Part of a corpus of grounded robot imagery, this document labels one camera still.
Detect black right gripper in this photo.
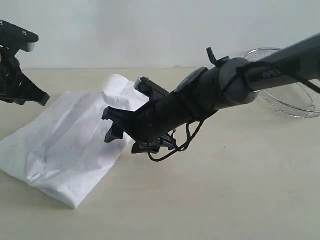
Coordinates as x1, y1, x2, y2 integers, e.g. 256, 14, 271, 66
101, 99, 181, 155

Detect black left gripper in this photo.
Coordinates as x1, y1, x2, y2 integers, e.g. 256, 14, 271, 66
0, 45, 50, 107

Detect white t-shirt with red logo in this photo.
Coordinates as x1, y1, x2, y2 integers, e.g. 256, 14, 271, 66
0, 74, 148, 209

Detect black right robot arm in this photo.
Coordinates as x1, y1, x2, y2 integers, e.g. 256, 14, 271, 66
102, 35, 320, 157

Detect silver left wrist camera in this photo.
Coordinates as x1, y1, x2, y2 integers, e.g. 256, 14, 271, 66
0, 20, 39, 56

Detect round metal wire mesh basket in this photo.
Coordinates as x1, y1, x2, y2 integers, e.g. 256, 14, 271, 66
244, 47, 320, 118

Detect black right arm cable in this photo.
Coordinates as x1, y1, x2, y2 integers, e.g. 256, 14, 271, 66
147, 47, 320, 163

